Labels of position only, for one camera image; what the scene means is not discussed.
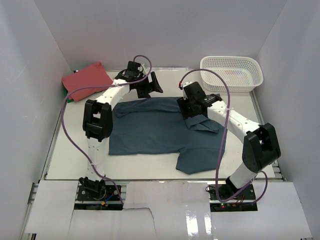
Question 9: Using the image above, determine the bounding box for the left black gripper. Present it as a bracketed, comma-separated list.
[135, 72, 163, 99]

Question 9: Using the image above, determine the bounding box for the blue t shirt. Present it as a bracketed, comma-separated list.
[109, 97, 225, 175]

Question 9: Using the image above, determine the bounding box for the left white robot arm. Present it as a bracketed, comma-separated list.
[79, 61, 163, 200]

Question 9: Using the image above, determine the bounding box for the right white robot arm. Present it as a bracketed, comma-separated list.
[177, 81, 281, 201]

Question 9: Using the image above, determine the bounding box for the folded red t shirt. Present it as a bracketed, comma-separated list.
[61, 62, 113, 102]

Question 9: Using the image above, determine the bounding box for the white plastic laundry basket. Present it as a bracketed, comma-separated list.
[199, 56, 264, 93]

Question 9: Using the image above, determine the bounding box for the folded green t shirt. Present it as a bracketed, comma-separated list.
[63, 87, 76, 103]

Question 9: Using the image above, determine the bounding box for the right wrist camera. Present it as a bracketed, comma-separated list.
[181, 81, 199, 100]

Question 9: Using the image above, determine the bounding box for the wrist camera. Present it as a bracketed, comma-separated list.
[181, 81, 199, 100]
[124, 61, 145, 82]

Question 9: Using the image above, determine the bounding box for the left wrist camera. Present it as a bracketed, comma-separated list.
[124, 61, 145, 82]

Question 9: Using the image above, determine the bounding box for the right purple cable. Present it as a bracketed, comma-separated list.
[178, 68, 269, 203]

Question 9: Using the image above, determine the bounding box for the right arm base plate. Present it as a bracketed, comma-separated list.
[204, 179, 260, 212]

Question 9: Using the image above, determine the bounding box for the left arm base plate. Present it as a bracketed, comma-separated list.
[74, 177, 123, 211]

